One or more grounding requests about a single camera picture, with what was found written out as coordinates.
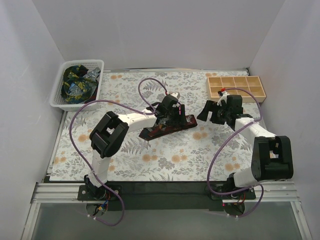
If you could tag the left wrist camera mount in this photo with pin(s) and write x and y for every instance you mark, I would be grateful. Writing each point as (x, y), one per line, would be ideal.
(175, 95)

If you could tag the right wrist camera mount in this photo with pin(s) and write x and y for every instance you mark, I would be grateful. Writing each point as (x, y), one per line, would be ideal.
(223, 94)

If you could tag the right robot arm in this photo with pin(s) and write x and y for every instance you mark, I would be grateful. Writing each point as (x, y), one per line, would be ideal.
(271, 158)

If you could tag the white plastic basket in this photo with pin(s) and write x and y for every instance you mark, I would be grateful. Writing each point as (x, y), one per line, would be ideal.
(57, 101)

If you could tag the wooden compartment box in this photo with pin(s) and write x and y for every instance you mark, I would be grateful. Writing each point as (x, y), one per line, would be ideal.
(251, 84)

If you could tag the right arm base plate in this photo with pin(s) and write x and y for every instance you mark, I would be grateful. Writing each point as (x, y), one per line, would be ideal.
(248, 194)

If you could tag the silver blue patterned tie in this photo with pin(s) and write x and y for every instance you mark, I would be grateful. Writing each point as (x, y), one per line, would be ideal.
(91, 79)

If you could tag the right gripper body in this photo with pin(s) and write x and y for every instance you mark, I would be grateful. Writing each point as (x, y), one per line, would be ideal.
(215, 114)

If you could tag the floral table mat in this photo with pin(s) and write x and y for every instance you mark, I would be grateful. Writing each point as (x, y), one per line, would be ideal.
(190, 155)

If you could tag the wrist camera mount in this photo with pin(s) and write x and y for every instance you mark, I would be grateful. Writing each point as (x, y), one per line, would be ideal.
(175, 95)
(223, 94)

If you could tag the aluminium frame rail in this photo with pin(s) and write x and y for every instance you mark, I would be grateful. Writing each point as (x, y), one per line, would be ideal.
(165, 211)

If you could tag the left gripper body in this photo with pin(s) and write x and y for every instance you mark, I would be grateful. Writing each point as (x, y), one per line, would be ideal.
(180, 113)

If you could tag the dark red patterned tie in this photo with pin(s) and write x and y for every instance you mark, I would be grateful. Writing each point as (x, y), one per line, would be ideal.
(151, 133)

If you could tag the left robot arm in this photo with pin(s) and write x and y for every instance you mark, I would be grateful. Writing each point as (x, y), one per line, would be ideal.
(106, 140)

